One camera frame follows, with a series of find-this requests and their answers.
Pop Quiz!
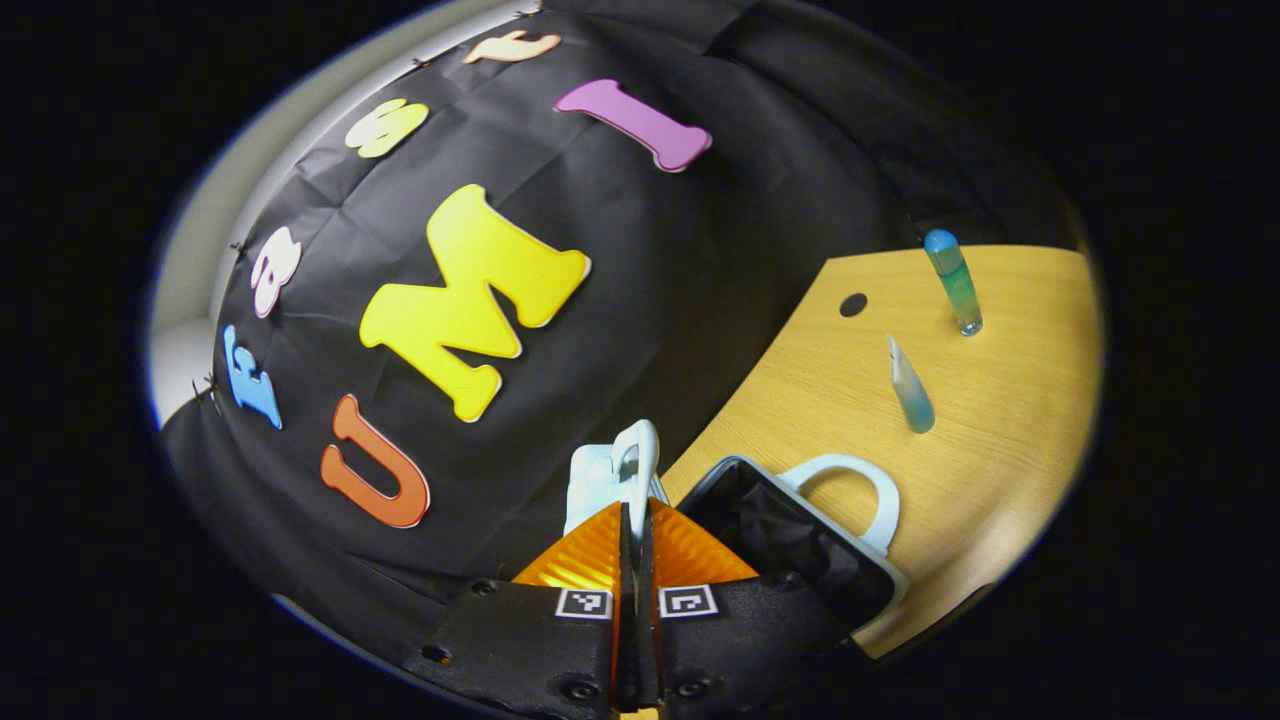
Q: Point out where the blue capped clear bottle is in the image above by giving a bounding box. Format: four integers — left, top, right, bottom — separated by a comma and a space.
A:
922, 228, 984, 338

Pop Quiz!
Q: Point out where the white teal skin care tube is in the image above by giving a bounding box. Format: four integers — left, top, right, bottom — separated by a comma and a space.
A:
885, 333, 937, 435

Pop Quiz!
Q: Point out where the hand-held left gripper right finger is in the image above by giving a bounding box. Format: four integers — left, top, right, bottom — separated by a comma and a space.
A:
634, 498, 881, 720

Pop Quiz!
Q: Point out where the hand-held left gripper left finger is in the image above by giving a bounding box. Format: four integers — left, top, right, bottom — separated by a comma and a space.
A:
405, 500, 633, 720

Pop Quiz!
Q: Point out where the light blue suitcase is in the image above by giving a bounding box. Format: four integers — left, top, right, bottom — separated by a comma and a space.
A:
562, 418, 911, 641

